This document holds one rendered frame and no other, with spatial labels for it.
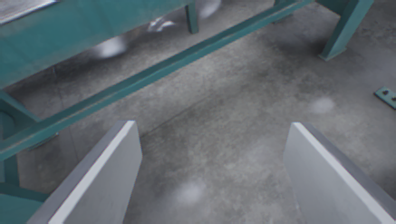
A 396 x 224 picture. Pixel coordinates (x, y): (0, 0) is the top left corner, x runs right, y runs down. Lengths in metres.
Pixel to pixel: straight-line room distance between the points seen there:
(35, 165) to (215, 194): 0.87
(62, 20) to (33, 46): 0.07
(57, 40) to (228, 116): 0.78
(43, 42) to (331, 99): 1.13
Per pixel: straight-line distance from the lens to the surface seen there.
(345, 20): 1.23
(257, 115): 1.05
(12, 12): 0.45
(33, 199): 0.91
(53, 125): 0.56
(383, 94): 1.33
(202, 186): 0.91
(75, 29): 0.45
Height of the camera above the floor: 0.89
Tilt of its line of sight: 58 degrees down
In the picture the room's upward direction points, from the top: 11 degrees counter-clockwise
